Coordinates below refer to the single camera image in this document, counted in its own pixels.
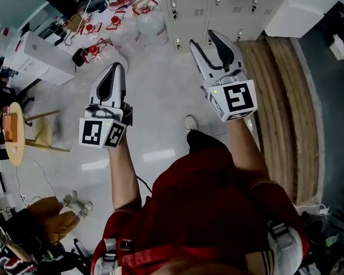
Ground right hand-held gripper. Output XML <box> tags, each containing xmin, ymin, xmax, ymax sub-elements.
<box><xmin>189</xmin><ymin>29</ymin><xmax>257</xmax><ymax>123</ymax></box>

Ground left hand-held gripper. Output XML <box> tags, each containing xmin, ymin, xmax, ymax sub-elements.
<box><xmin>79</xmin><ymin>62</ymin><xmax>134</xmax><ymax>151</ymax></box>

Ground person's left forearm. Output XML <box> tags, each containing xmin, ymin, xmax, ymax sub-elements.
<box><xmin>107</xmin><ymin>137</ymin><xmax>143</xmax><ymax>211</ymax></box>

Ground small black rounded device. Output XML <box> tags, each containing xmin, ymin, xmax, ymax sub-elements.
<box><xmin>71</xmin><ymin>48</ymin><xmax>88</xmax><ymax>68</ymax></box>

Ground person's right white shoe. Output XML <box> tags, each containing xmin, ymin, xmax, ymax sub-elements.
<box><xmin>185</xmin><ymin>115</ymin><xmax>198</xmax><ymax>131</ymax></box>

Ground brown cardboard box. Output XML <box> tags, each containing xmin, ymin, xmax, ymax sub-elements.
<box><xmin>65</xmin><ymin>14</ymin><xmax>85</xmax><ymax>32</ymax></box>

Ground pale wooden stool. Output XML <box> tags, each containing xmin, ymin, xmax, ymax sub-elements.
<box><xmin>22</xmin><ymin>109</ymin><xmax>71</xmax><ymax>154</ymax></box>

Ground large white carton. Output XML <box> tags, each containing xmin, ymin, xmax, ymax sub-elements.
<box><xmin>10</xmin><ymin>30</ymin><xmax>76</xmax><ymax>86</ymax></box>

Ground black cylindrical flask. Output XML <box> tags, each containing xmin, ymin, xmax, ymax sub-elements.
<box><xmin>47</xmin><ymin>22</ymin><xmax>67</xmax><ymax>37</ymax></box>

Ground person's black trousers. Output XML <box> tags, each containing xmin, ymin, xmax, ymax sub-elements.
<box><xmin>186</xmin><ymin>129</ymin><xmax>230</xmax><ymax>157</ymax></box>

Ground brown wooden slat panel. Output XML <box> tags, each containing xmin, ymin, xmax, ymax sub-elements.
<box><xmin>237</xmin><ymin>37</ymin><xmax>319</xmax><ymax>205</ymax></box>

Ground white rectangular box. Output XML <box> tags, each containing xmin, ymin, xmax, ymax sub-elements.
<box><xmin>265</xmin><ymin>0</ymin><xmax>344</xmax><ymax>38</ymax></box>

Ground orange box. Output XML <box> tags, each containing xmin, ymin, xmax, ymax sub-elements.
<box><xmin>2</xmin><ymin>113</ymin><xmax>18</xmax><ymax>142</ymax></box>

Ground round wooden side table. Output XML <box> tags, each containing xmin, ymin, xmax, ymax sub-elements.
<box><xmin>4</xmin><ymin>101</ymin><xmax>26</xmax><ymax>167</ymax></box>

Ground white tissue packet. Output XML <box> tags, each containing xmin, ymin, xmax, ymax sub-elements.
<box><xmin>329</xmin><ymin>34</ymin><xmax>344</xmax><ymax>60</ymax></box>

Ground person's red shirt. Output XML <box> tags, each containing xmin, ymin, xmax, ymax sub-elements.
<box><xmin>90</xmin><ymin>146</ymin><xmax>311</xmax><ymax>275</ymax></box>

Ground white shelf unit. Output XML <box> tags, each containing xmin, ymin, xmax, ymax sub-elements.
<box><xmin>0</xmin><ymin>193</ymin><xmax>17</xmax><ymax>211</ymax></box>

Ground white power adapter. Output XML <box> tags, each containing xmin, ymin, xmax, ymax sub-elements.
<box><xmin>312</xmin><ymin>202</ymin><xmax>332</xmax><ymax>217</ymax></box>

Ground clear jug red handle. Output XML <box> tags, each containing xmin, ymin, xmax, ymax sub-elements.
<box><xmin>82</xmin><ymin>38</ymin><xmax>109</xmax><ymax>65</ymax></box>
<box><xmin>131</xmin><ymin>0</ymin><xmax>159</xmax><ymax>16</ymax></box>
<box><xmin>79</xmin><ymin>21</ymin><xmax>103</xmax><ymax>36</ymax></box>
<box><xmin>105</xmin><ymin>10</ymin><xmax>126</xmax><ymax>30</ymax></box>

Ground grey white backpack strap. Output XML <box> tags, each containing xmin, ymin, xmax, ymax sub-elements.
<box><xmin>102</xmin><ymin>237</ymin><xmax>119</xmax><ymax>275</ymax></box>
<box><xmin>267</xmin><ymin>221</ymin><xmax>304</xmax><ymax>272</ymax></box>

